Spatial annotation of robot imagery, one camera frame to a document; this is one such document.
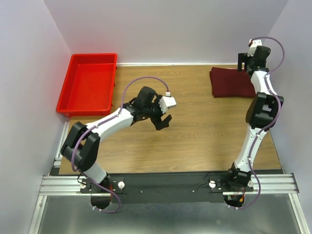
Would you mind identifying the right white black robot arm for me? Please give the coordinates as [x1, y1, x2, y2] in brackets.
[224, 44, 284, 191]

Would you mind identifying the red plastic bin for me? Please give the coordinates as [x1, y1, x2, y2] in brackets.
[56, 53, 117, 117]

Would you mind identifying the maroon t shirt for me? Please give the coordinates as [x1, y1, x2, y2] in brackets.
[210, 67, 256, 98]

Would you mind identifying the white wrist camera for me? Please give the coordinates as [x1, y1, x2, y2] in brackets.
[159, 96, 177, 114]
[247, 39, 262, 57]

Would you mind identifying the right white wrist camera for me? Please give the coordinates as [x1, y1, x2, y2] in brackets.
[247, 39, 262, 57]

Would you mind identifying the aluminium frame rail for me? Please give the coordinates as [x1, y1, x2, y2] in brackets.
[39, 174, 299, 196]

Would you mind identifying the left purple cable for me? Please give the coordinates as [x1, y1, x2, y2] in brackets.
[72, 77, 171, 214]

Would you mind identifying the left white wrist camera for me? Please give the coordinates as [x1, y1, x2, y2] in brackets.
[159, 96, 177, 114]

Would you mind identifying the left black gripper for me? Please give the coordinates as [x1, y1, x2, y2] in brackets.
[143, 95, 172, 130]

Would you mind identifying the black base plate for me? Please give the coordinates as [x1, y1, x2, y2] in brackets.
[80, 171, 253, 204]

